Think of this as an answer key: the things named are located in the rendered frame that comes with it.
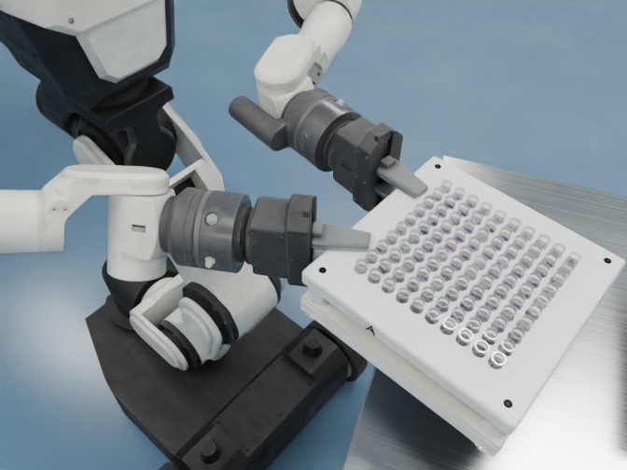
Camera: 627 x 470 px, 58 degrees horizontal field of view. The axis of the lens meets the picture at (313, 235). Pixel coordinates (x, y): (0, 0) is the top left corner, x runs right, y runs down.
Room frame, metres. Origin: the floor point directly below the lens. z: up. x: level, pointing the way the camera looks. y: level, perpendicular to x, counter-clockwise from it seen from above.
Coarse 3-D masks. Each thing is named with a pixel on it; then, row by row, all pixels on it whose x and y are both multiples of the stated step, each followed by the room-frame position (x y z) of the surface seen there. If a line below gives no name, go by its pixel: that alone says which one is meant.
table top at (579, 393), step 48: (528, 192) 0.62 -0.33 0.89; (576, 192) 0.62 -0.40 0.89; (624, 240) 0.53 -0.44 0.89; (624, 288) 0.44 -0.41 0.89; (624, 336) 0.37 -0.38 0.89; (384, 384) 0.30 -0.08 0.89; (576, 384) 0.30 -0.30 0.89; (624, 384) 0.30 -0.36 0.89; (384, 432) 0.25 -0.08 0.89; (432, 432) 0.25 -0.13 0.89; (528, 432) 0.25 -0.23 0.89; (576, 432) 0.25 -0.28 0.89; (624, 432) 0.25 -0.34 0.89
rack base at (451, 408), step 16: (304, 304) 0.35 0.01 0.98; (320, 320) 0.34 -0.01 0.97; (336, 320) 0.33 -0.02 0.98; (352, 320) 0.33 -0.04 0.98; (352, 336) 0.31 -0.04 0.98; (368, 336) 0.31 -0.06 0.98; (368, 352) 0.30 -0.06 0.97; (384, 352) 0.29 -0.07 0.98; (384, 368) 0.28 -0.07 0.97; (400, 368) 0.27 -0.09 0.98; (416, 368) 0.27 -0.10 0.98; (400, 384) 0.27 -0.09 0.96; (416, 384) 0.26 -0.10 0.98; (432, 384) 0.26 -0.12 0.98; (432, 400) 0.24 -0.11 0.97; (448, 400) 0.24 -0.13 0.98; (448, 416) 0.23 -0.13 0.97; (464, 416) 0.23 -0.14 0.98; (480, 416) 0.23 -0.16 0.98; (464, 432) 0.22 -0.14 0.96; (480, 432) 0.21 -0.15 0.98; (496, 448) 0.20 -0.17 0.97
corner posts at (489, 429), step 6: (312, 294) 0.35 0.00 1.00; (312, 300) 0.35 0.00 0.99; (318, 300) 0.35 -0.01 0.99; (324, 300) 0.35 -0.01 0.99; (480, 420) 0.22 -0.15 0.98; (486, 420) 0.21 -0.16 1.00; (480, 426) 0.22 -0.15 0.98; (486, 426) 0.21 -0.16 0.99; (492, 426) 0.21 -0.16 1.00; (486, 432) 0.21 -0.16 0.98; (492, 432) 0.21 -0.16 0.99; (498, 432) 0.21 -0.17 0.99; (498, 438) 0.21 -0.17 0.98
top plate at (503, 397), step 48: (480, 192) 0.48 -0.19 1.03; (576, 240) 0.41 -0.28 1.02; (336, 288) 0.34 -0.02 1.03; (576, 288) 0.34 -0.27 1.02; (384, 336) 0.29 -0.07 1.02; (432, 336) 0.28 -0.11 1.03; (480, 336) 0.28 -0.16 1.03; (528, 336) 0.29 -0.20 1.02; (576, 336) 0.29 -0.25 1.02; (480, 384) 0.24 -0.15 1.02; (528, 384) 0.24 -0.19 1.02
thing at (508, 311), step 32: (448, 224) 0.42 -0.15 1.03; (480, 224) 0.43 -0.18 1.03; (416, 256) 0.37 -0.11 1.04; (480, 256) 0.37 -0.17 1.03; (512, 256) 0.38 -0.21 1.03; (544, 256) 0.38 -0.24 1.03; (416, 288) 0.33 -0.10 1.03; (448, 288) 0.33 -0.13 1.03; (480, 288) 0.34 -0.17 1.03; (512, 288) 0.34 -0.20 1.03; (480, 320) 0.30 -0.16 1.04
